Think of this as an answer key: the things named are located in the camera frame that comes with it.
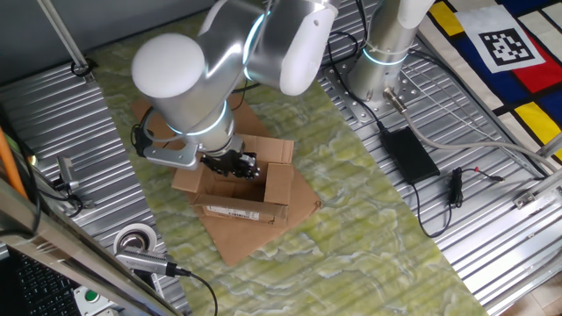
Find aluminium frame profile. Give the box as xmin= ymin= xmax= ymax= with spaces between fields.
xmin=512 ymin=131 xmax=562 ymax=210

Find black keyboard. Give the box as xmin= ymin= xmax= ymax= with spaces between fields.
xmin=0 ymin=248 xmax=83 ymax=316

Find brown cardboard box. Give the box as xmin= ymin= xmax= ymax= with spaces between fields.
xmin=170 ymin=133 xmax=295 ymax=227

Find black camera cable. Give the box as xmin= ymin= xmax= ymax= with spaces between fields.
xmin=175 ymin=268 xmax=220 ymax=316

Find green marble pattern mat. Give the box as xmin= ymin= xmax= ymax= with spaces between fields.
xmin=90 ymin=8 xmax=488 ymax=316

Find wrist camera on silver bracket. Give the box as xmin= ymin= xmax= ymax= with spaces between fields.
xmin=130 ymin=122 xmax=201 ymax=171

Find orange pole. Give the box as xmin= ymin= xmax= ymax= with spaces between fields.
xmin=0 ymin=126 xmax=30 ymax=201

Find flat brown cardboard sheet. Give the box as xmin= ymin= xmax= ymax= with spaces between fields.
xmin=130 ymin=98 xmax=322 ymax=268

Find black power adapter brick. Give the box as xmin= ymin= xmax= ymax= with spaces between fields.
xmin=379 ymin=126 xmax=441 ymax=185

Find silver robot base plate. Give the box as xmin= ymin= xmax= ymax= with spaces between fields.
xmin=318 ymin=56 xmax=422 ymax=128

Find grey tripod pole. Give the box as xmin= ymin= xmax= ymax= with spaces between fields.
xmin=37 ymin=0 xmax=96 ymax=84

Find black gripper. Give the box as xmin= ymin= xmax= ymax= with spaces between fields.
xmin=199 ymin=147 xmax=261 ymax=181

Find grey box green button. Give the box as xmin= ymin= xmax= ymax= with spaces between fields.
xmin=72 ymin=284 xmax=122 ymax=316

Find round silver dish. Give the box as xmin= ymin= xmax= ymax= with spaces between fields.
xmin=112 ymin=222 xmax=158 ymax=256

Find metal frame rail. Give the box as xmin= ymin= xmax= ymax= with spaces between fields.
xmin=0 ymin=177 xmax=185 ymax=316

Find black power cord with plug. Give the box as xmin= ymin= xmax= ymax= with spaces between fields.
xmin=331 ymin=61 xmax=390 ymax=133

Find black bundled cord red tip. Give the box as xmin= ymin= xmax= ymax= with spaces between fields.
xmin=410 ymin=165 xmax=506 ymax=239

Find white fiducial marker sheet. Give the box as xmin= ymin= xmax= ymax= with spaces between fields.
xmin=454 ymin=4 xmax=546 ymax=75

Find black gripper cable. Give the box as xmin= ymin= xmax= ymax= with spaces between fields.
xmin=230 ymin=78 xmax=263 ymax=113

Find silver ribbed camera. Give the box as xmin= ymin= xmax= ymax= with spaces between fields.
xmin=114 ymin=246 xmax=179 ymax=277

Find fiducial marker board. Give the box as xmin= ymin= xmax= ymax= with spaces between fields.
xmin=416 ymin=0 xmax=562 ymax=163

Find thick grey robot cable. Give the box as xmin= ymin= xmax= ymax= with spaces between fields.
xmin=382 ymin=86 xmax=562 ymax=175

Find metal clamp bracket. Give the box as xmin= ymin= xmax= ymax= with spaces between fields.
xmin=54 ymin=156 xmax=96 ymax=211

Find black cables at robot base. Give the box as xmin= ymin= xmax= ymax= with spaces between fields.
xmin=320 ymin=0 xmax=374 ymax=71

